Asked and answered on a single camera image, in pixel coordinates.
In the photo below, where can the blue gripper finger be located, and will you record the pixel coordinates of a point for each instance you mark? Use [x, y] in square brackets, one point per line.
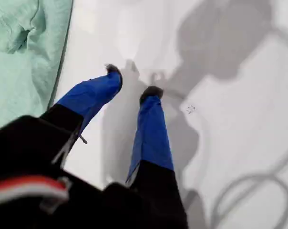
[153, 143]
[96, 93]

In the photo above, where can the pale green T-shirt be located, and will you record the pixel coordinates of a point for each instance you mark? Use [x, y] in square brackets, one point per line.
[15, 71]

